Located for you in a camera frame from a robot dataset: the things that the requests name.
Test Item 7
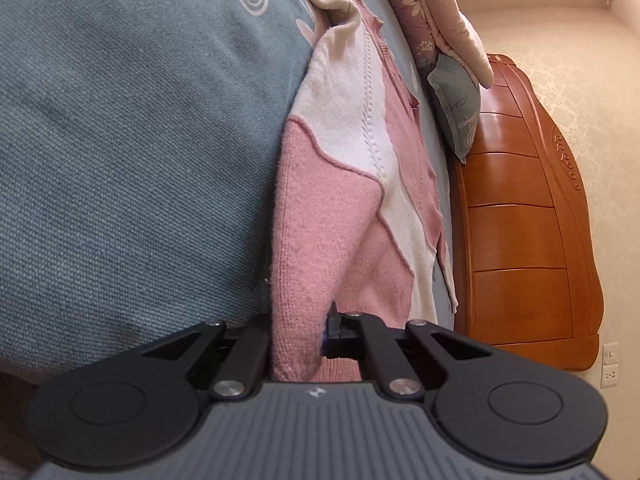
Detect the orange wooden headboard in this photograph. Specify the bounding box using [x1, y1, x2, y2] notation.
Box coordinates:
[448, 54, 604, 372]

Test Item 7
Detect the blue patterned bed sheet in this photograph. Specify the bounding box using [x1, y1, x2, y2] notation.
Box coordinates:
[1, 0, 321, 384]

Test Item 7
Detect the white wall socket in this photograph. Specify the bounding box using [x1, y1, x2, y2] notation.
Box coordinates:
[600, 342, 620, 388]

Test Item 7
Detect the pink floral quilt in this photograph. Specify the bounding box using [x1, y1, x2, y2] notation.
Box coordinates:
[388, 0, 494, 88]

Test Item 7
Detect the grey-green flower pillow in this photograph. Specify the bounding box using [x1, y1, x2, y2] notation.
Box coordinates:
[426, 53, 480, 164]

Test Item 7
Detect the pink and white knit sweater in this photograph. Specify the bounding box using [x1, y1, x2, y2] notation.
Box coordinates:
[271, 0, 454, 382]

